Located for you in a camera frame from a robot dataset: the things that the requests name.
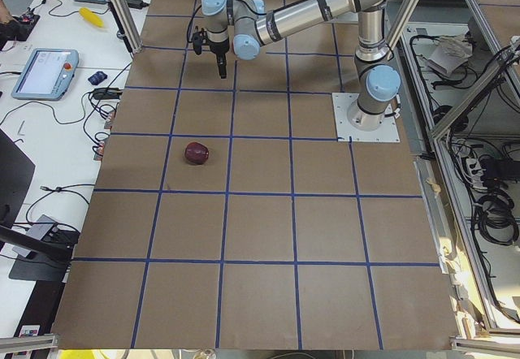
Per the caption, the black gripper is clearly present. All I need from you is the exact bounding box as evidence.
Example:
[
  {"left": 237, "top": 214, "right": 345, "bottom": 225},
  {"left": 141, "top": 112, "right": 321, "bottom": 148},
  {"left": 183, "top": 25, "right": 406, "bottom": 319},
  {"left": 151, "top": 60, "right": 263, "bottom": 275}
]
[{"left": 210, "top": 40, "right": 228, "bottom": 79}]

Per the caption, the dark red apple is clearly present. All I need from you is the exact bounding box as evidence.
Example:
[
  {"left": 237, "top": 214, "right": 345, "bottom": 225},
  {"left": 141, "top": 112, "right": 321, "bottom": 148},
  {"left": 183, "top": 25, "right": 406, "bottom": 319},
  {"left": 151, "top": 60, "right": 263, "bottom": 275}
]
[{"left": 184, "top": 141, "right": 210, "bottom": 165}]

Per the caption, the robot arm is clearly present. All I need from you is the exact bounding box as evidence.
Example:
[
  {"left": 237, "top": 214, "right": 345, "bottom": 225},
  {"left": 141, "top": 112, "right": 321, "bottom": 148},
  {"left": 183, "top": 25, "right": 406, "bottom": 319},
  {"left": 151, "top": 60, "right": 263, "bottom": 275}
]
[{"left": 190, "top": 0, "right": 401, "bottom": 132}]

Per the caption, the black power adapter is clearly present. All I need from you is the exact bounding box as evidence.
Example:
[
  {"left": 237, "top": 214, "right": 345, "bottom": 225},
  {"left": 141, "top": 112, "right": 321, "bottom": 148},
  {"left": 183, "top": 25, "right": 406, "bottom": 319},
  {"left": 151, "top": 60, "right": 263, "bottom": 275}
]
[{"left": 125, "top": 0, "right": 149, "bottom": 10}]

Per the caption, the blue computer mouse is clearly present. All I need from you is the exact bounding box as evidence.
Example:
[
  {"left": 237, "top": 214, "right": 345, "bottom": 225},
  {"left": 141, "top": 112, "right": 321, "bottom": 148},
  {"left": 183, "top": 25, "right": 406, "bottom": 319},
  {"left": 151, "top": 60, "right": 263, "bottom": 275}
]
[{"left": 88, "top": 71, "right": 108, "bottom": 86}]

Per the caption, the yellow toy corn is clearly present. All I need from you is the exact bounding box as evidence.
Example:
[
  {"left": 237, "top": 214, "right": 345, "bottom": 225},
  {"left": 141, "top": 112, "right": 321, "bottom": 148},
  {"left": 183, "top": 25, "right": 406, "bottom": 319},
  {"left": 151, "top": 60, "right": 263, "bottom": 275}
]
[{"left": 78, "top": 7, "right": 105, "bottom": 29}]

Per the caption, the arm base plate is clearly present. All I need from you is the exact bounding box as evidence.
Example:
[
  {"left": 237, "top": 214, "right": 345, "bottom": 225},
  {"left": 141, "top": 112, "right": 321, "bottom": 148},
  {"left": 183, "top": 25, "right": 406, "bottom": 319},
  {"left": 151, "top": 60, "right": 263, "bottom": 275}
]
[{"left": 331, "top": 93, "right": 400, "bottom": 143}]

